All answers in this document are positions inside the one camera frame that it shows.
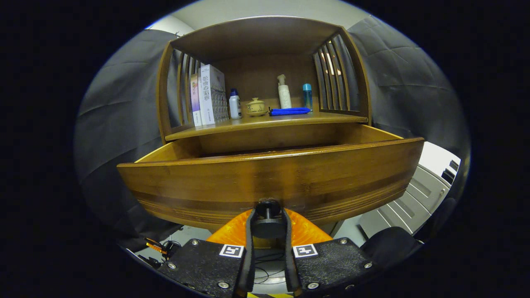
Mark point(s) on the black padded seat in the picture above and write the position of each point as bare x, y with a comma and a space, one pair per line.
389, 244

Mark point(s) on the beige lidded teacup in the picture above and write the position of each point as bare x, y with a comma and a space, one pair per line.
256, 107

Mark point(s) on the thick white book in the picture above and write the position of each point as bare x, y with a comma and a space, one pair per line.
211, 95

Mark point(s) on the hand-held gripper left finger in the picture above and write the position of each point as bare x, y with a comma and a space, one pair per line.
250, 248

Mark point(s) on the black drawer knob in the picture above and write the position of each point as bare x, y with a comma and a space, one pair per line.
268, 227

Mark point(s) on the white bottle blue cap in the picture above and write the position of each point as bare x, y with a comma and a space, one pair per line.
234, 107

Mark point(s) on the wooden countertop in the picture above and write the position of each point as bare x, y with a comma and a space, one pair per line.
256, 122

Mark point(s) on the wooden drawer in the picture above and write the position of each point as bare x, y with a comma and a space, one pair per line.
269, 178

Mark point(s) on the wooden cabinet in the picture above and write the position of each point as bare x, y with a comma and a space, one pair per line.
256, 37

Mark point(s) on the orange black tool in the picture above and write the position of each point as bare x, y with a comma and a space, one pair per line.
157, 247

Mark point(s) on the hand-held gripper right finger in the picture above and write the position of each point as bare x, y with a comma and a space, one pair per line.
286, 256

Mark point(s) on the blue folded cloth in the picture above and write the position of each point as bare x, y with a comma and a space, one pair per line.
290, 111

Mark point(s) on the thin purple book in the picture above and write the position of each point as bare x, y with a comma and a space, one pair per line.
195, 99

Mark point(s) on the white topped grey box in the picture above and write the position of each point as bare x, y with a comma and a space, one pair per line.
414, 198

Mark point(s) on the teal slim bottle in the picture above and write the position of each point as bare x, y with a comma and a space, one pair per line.
307, 97

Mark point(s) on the white pump bottle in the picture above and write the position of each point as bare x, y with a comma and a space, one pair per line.
284, 97

